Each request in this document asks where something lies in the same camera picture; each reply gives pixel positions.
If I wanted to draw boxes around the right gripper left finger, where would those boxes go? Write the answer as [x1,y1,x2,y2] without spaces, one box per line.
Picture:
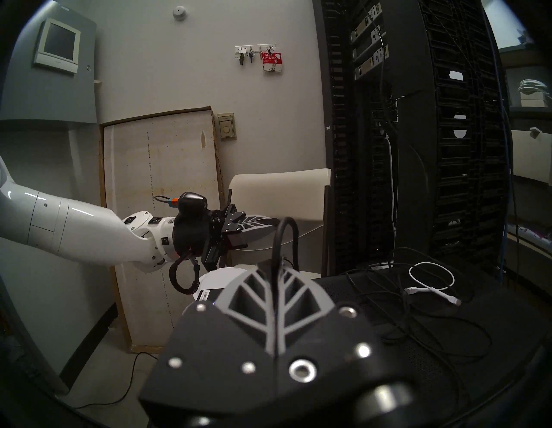
[138,263,277,415]

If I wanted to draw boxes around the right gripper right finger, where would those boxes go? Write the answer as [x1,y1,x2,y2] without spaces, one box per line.
[275,263,411,396]

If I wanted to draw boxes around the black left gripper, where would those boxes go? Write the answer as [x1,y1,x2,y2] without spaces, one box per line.
[172,203,281,264]

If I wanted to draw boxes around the cream folding chair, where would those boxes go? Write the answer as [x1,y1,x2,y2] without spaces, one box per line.
[226,168,332,277]

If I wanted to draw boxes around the beige leaning board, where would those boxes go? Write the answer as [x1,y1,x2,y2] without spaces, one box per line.
[99,107,227,354]

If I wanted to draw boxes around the black server rack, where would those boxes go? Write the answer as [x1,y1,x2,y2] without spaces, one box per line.
[388,0,514,277]
[313,0,399,277]

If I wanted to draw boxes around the black computer tower case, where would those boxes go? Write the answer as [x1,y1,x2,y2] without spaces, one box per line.
[190,259,548,428]

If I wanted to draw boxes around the open cardboard box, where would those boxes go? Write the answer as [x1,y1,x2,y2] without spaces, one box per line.
[511,127,552,182]

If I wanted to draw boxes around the grey metal shelving unit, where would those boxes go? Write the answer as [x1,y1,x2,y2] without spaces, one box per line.
[496,43,552,294]

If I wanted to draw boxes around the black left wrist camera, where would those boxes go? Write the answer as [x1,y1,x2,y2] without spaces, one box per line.
[176,192,209,216]

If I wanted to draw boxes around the thin white cable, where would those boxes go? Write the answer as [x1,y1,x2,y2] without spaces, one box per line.
[250,222,324,252]

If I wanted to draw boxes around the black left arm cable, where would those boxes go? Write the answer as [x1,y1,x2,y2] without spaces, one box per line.
[168,254,202,296]

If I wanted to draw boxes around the tangled thin black cables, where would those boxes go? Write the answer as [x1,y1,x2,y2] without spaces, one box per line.
[345,246,492,359]

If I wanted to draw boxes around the thin black floor cable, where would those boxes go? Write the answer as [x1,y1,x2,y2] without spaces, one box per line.
[65,352,160,408]

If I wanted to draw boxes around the beige wall switch plate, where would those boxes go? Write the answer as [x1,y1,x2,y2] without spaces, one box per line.
[216,113,237,142]

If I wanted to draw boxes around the coiled white USB cable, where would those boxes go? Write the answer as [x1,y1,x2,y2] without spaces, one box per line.
[405,261,462,307]

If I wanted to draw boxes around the white key hook rail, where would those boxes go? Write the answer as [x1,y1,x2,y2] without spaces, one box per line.
[235,43,276,65]

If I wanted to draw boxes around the grey wall cabinet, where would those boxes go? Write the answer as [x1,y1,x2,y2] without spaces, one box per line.
[0,0,97,126]

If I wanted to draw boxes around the white wall intercom screen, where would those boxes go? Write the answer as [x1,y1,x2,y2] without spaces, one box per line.
[34,18,82,74]

